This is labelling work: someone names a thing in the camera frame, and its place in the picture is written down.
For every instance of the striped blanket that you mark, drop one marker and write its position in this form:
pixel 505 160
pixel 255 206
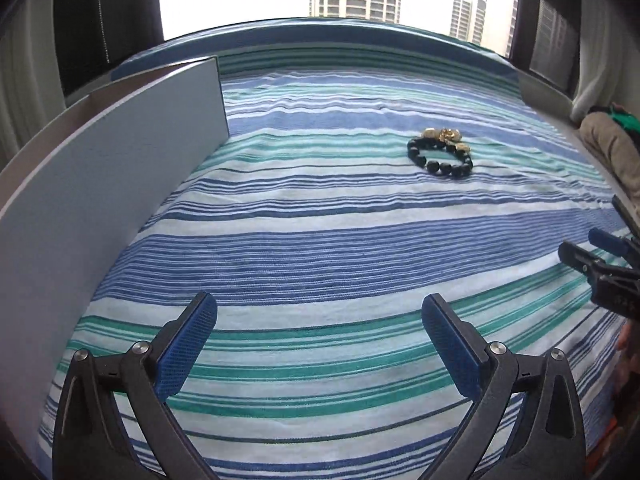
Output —
pixel 320 260

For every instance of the orange clothing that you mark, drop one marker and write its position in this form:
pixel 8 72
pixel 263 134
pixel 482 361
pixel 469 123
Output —
pixel 617 440

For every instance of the white curtain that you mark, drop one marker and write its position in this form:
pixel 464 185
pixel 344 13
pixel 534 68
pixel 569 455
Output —
pixel 600 35
pixel 25 60

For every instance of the distant high-rise building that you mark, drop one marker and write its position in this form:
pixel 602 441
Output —
pixel 467 20

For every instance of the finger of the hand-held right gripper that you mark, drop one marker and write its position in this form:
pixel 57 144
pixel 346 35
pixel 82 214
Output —
pixel 580 255
pixel 607 241

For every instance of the dark rod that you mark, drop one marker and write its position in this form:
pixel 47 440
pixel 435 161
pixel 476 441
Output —
pixel 626 214

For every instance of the person's right hand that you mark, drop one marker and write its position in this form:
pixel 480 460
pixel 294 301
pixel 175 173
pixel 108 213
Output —
pixel 631 355

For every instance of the dark side panel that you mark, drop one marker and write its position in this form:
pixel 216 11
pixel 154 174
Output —
pixel 105 20

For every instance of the grey board panel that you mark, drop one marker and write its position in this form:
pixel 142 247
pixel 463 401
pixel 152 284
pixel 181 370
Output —
pixel 100 185

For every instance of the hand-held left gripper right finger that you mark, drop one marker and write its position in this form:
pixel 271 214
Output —
pixel 452 355

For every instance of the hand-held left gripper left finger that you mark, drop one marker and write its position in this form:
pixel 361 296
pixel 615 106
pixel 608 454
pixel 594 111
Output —
pixel 185 355

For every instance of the green cloth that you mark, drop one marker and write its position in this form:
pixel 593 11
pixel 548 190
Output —
pixel 626 120

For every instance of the narrow high-rise building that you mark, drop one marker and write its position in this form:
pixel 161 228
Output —
pixel 515 10

